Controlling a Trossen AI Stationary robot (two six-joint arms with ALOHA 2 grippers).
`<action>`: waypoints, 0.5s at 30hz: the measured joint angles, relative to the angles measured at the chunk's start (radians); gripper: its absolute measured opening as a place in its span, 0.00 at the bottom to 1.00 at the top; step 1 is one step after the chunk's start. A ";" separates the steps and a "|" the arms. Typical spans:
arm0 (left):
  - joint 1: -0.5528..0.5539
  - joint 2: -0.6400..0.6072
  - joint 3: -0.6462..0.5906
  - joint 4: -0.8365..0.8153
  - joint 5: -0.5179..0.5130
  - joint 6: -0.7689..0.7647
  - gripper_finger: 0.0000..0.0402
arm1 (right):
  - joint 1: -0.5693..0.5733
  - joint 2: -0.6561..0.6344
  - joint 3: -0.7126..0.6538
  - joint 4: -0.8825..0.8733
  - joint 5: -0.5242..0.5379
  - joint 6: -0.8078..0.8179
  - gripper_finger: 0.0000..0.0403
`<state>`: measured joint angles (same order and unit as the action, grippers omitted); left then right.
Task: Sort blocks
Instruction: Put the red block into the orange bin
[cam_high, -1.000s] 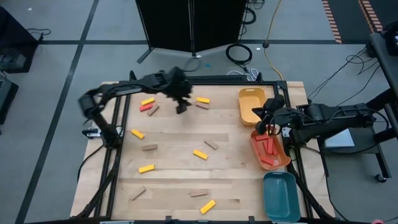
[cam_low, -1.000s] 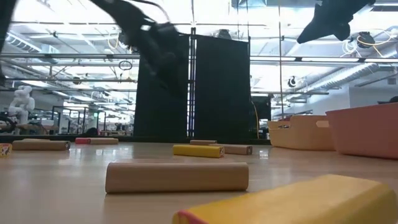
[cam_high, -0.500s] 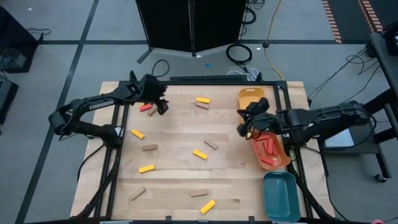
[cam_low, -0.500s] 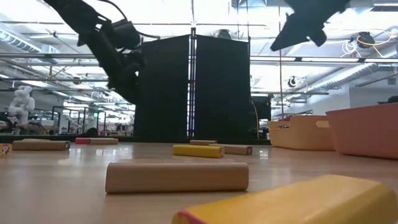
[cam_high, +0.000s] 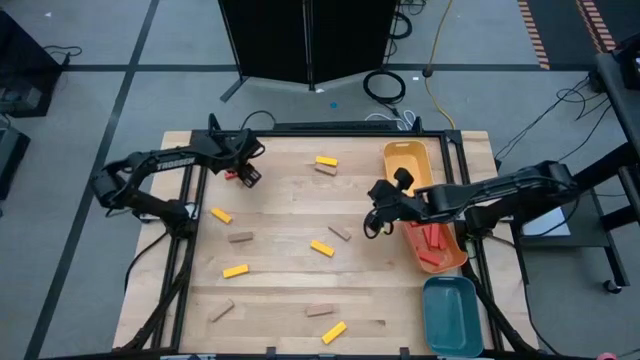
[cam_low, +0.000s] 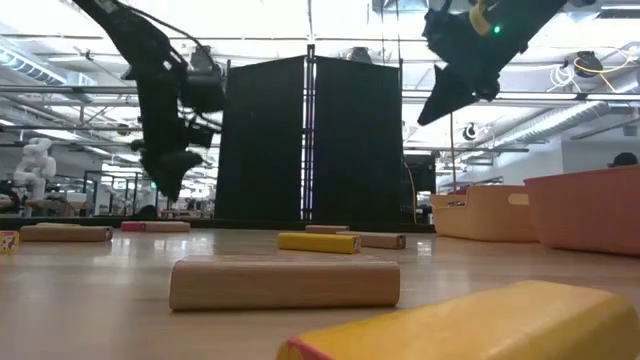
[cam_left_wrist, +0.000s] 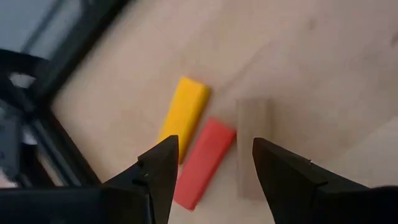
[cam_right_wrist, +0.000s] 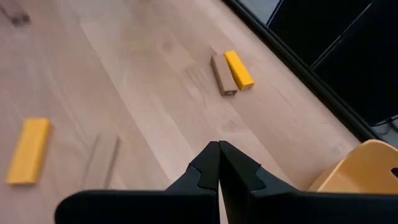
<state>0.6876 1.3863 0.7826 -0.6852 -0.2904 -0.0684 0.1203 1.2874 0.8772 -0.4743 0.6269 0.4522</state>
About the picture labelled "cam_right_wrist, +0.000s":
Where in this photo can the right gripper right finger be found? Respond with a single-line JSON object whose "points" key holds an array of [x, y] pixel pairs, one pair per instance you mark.
{"points": [[280, 208]]}

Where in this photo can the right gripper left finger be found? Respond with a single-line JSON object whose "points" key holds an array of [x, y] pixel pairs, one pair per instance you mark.
{"points": [[186, 205]]}

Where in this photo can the plain wooden block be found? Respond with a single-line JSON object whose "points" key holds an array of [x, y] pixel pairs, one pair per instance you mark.
{"points": [[102, 161], [224, 74], [18, 18]]}

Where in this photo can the yellow wooden block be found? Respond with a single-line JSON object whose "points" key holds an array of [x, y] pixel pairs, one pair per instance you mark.
{"points": [[28, 152], [238, 70]]}

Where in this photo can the yellow plastic bin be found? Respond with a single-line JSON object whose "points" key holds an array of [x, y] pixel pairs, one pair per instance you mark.
{"points": [[357, 174]]}

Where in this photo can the black folding partition screen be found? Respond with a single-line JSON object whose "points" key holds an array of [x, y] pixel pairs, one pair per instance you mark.
{"points": [[357, 62]]}

